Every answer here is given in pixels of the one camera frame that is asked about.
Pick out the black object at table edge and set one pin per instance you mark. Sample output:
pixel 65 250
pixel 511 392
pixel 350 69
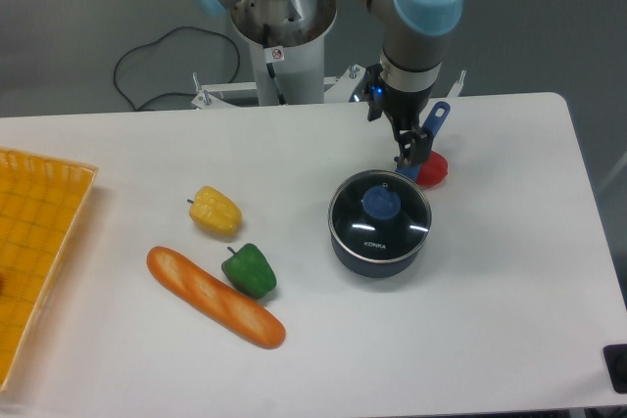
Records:
pixel 615 361

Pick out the green toy pepper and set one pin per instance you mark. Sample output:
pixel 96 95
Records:
pixel 249 272

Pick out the red toy pepper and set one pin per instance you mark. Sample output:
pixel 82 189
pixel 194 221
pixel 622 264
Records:
pixel 433 171

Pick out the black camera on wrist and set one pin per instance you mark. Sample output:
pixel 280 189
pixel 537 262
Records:
pixel 373 91

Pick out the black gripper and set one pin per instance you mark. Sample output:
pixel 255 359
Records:
pixel 403 109

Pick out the yellow plastic basket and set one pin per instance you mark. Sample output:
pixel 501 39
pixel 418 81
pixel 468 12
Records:
pixel 41 200

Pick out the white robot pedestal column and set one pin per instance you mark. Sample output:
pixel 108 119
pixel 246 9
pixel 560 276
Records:
pixel 286 45

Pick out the yellow toy pepper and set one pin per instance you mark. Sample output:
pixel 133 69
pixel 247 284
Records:
pixel 215 213

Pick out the orange toy baguette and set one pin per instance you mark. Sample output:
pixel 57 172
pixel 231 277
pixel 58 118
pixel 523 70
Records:
pixel 229 308

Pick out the glass pot lid blue knob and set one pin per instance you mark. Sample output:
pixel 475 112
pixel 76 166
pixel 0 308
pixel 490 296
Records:
pixel 380 215

